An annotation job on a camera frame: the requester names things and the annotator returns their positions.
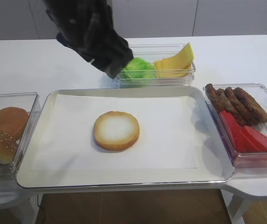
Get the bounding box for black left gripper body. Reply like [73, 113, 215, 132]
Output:
[44, 0, 133, 78]

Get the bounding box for green lettuce leaf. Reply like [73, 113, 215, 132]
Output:
[120, 57, 156, 79]

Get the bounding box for bun bottom half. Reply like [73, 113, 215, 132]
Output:
[93, 111, 140, 151]

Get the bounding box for clear lettuce and cheese bin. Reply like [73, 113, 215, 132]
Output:
[114, 43, 196, 88]

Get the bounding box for yellow cheese slices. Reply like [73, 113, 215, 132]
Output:
[154, 43, 194, 78]

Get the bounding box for white paper liner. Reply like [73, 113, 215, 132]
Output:
[32, 94, 197, 171]

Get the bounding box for plain brown bun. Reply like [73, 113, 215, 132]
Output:
[0, 107, 29, 140]

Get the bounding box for clear bun bin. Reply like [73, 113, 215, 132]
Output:
[0, 92, 41, 180]

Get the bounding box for brown meat patty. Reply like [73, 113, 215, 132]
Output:
[225, 87, 259, 126]
[233, 87, 267, 123]
[205, 84, 224, 113]
[216, 89, 247, 126]

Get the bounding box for red tomato slice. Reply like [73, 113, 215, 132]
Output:
[219, 110, 235, 141]
[232, 118, 245, 153]
[242, 126, 267, 152]
[239, 129, 259, 153]

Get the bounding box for clear patty and tomato bin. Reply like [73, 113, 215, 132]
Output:
[204, 84, 267, 168]

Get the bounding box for silver metal tray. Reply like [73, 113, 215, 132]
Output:
[16, 86, 234, 189]

